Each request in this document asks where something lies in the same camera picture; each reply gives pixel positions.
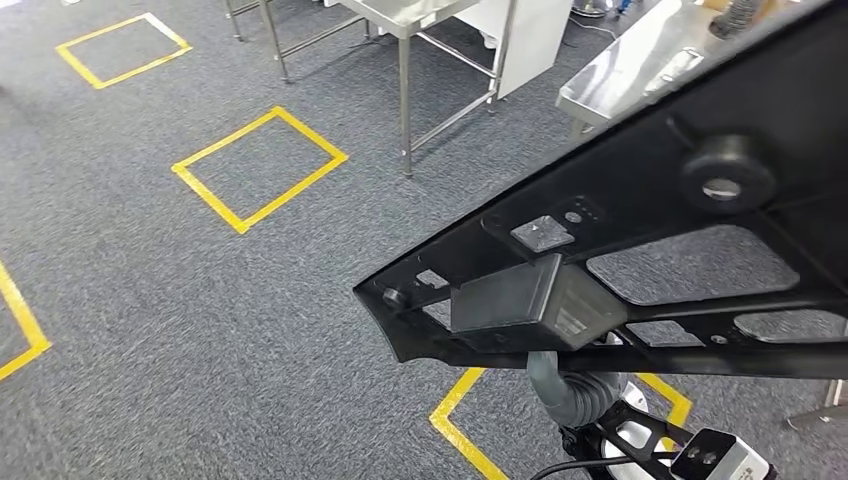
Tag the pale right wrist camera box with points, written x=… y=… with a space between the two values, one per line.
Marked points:
x=729 y=457

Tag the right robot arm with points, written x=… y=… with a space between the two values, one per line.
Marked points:
x=570 y=397

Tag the steel frame table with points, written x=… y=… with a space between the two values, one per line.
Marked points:
x=281 y=61
x=405 y=99

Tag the black plastic panel part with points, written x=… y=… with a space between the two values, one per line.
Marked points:
x=662 y=159

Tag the white board table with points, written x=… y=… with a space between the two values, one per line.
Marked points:
x=530 y=46

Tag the steel stanchion post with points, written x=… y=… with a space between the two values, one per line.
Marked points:
x=590 y=8

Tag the steel workbench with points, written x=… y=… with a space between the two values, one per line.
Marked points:
x=609 y=73

